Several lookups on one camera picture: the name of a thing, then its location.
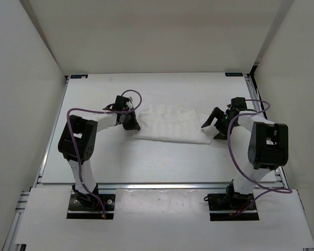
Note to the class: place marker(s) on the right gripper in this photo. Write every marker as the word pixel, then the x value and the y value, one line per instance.
pixel 223 133

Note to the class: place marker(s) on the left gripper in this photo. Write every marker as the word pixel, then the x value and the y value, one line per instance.
pixel 134 125

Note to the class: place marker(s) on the white skirt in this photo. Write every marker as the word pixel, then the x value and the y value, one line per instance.
pixel 171 124

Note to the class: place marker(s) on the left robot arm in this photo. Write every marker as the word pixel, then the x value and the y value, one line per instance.
pixel 77 143

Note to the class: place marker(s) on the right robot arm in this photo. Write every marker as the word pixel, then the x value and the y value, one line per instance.
pixel 267 151

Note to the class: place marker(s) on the right blue corner label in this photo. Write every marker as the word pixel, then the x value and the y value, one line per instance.
pixel 233 74

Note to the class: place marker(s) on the blue corner label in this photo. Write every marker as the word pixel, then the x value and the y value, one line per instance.
pixel 233 74
pixel 79 76

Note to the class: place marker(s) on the left blue corner label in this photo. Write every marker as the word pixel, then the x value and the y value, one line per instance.
pixel 79 76

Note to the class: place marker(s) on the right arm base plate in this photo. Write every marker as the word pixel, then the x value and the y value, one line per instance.
pixel 222 208

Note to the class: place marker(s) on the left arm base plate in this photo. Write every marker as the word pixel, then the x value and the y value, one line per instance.
pixel 78 210

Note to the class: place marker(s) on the aluminium frame rail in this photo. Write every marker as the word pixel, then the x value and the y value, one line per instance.
pixel 201 185

